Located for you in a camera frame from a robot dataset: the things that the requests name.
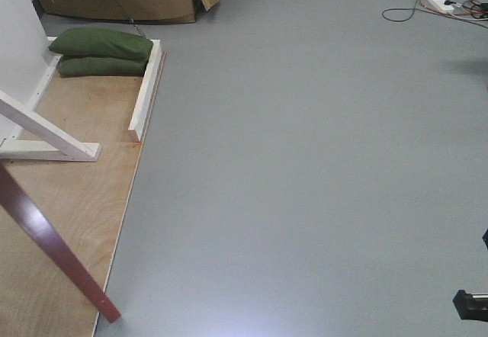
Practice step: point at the reddish brown wooden door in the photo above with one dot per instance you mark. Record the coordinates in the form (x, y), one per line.
(22, 209)

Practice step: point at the plywood base platform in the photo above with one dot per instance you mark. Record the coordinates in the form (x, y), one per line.
(85, 201)

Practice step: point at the green sandbag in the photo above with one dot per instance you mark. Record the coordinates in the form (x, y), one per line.
(92, 65)
(100, 42)

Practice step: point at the white power strip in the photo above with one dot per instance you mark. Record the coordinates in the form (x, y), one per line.
(440, 6)

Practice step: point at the lower green sandbag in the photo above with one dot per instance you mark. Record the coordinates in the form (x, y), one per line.
(92, 65)

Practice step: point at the black robot part bottom right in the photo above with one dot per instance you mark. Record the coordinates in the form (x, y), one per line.
(471, 306)

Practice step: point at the white wooden edge beam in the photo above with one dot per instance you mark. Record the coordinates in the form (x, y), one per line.
(144, 101)

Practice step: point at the white wooden door frame support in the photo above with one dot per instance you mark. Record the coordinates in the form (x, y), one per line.
(36, 138)

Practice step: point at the upper green sandbag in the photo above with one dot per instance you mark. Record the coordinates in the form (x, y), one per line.
(100, 42)

